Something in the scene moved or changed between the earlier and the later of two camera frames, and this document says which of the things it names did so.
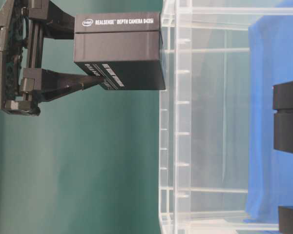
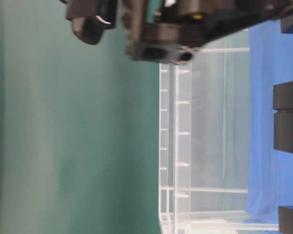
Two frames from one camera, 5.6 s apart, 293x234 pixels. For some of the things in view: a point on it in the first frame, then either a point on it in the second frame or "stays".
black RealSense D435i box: [290, 221] stays
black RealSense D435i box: [122, 48] -> [291, 25]
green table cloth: [89, 163] stays
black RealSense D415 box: [287, 100] stays
